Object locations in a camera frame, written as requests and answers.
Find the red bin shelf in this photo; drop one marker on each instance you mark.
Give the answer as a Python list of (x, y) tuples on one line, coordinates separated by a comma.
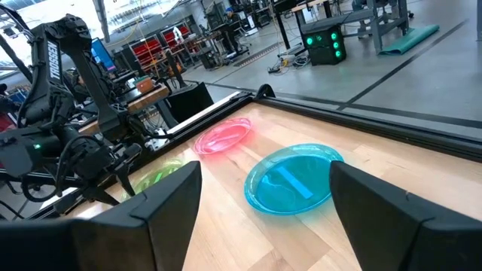
[(146, 53), (176, 35)]

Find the black panel stand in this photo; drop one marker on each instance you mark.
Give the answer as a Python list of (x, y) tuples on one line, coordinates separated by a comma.
[(190, 101)]

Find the blue computer monitor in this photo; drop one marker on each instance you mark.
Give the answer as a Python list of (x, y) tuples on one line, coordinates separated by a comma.
[(102, 54)]

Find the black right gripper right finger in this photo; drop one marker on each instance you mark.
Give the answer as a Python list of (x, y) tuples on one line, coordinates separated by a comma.
[(391, 233)]

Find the blue plastic plate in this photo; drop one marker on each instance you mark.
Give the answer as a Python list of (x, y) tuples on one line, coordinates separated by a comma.
[(290, 180)]

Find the black table frame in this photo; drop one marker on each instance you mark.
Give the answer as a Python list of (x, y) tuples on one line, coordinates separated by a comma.
[(376, 120)]

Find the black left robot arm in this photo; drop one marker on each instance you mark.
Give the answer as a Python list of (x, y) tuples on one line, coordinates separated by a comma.
[(52, 64)]

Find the wooden workbench top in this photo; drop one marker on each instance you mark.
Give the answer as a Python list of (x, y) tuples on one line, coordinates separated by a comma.
[(148, 98)]

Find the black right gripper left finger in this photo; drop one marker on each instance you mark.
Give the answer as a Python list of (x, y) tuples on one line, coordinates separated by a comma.
[(158, 226)]

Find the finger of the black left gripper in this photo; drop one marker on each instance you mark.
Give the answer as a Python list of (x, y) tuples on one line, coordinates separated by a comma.
[(99, 195), (126, 180)]

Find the orange box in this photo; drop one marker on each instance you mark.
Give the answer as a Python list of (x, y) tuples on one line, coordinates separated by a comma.
[(145, 85)]

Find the black desk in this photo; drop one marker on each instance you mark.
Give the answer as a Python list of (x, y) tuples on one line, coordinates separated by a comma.
[(286, 15)]

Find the green plastic plate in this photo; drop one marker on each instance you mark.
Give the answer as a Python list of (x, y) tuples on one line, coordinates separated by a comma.
[(156, 177)]

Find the pink plastic plate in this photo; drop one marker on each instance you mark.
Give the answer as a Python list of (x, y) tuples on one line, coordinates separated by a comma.
[(223, 136)]

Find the person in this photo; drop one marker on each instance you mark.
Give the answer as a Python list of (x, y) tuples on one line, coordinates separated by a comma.
[(230, 30)]

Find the green floor mat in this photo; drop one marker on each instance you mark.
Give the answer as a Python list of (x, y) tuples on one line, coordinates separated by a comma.
[(409, 39)]

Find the black computer tower green fans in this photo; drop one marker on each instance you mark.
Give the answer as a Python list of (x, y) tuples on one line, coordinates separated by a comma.
[(324, 44)]

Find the grey metal workbench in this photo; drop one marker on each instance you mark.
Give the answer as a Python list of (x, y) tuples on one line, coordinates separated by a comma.
[(380, 17)]

